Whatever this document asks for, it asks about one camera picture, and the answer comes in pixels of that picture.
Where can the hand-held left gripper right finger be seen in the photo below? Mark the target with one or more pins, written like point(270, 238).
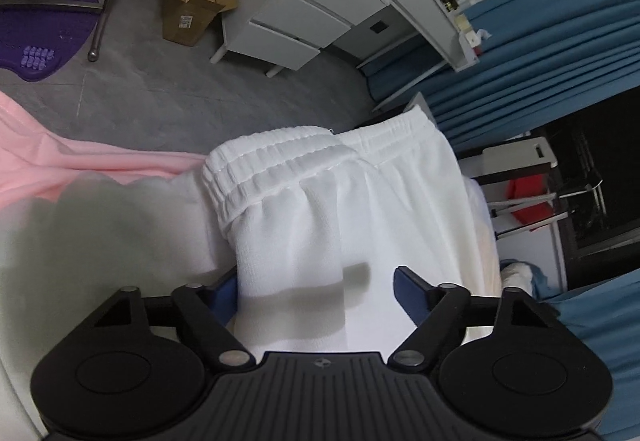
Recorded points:
point(405, 291)

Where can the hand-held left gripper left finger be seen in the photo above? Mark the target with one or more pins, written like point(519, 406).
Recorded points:
point(227, 293)

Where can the white pants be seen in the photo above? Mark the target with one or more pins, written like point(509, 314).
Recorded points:
point(310, 221)

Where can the red garment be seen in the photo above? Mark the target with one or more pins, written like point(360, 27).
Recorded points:
point(530, 201)

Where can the garment steamer stand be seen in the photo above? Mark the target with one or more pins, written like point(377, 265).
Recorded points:
point(559, 246)

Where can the pastel tie-dye duvet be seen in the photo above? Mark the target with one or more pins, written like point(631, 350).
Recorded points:
point(75, 156)

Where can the white tissue box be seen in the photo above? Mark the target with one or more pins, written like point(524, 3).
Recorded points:
point(475, 40)

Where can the white dressing table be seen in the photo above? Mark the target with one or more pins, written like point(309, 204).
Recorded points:
point(310, 1)

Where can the purple floor mat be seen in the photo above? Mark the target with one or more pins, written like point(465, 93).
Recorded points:
point(45, 31)

